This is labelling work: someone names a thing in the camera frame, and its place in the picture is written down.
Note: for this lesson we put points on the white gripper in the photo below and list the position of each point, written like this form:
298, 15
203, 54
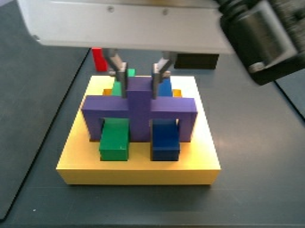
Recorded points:
165, 25

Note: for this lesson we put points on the purple m-shaped block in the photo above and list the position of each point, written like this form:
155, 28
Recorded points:
139, 108

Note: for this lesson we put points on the green block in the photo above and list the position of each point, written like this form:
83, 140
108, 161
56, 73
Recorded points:
115, 139

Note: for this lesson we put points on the yellow slotted board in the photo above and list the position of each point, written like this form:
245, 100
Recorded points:
197, 167

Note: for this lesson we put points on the red block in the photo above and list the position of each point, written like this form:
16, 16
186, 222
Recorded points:
99, 61

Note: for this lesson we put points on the blue block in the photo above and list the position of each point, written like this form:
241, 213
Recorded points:
165, 140

